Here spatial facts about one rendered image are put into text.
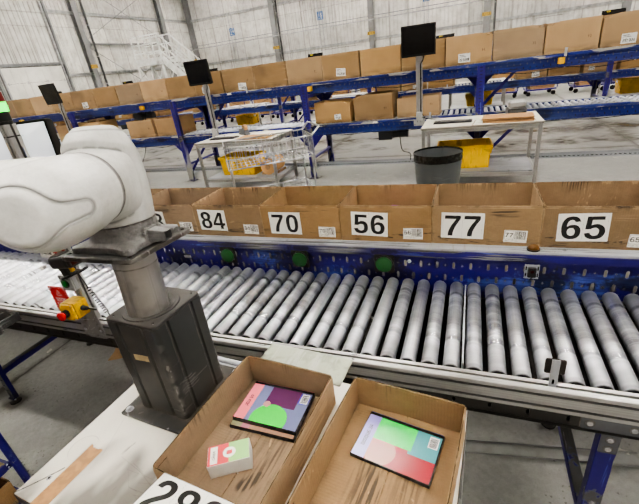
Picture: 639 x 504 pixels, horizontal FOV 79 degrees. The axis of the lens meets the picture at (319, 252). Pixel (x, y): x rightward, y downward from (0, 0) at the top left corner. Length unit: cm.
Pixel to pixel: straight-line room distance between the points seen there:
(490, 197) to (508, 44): 428
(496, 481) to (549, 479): 21
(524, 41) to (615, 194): 427
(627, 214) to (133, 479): 169
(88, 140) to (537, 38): 560
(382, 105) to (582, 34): 246
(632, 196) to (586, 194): 16
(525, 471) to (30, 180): 193
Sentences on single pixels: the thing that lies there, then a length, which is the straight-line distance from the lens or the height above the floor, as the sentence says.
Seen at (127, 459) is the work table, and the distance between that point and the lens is 124.
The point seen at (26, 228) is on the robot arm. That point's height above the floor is 142.
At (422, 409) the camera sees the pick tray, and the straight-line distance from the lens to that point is 108.
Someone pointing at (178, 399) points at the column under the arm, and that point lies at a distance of 118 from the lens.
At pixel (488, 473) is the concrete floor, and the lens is 198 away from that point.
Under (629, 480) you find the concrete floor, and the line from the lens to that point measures 214.
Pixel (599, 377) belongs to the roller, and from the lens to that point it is 134.
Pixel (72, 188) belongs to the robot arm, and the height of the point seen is 146.
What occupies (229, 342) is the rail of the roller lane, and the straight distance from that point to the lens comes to 147.
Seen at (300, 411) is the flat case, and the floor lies 78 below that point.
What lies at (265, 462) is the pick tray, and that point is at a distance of 107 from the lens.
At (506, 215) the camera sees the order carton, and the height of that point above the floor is 101.
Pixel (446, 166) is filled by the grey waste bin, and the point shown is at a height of 53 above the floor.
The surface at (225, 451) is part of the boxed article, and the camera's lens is 107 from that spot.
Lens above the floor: 160
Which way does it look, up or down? 26 degrees down
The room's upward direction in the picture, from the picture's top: 8 degrees counter-clockwise
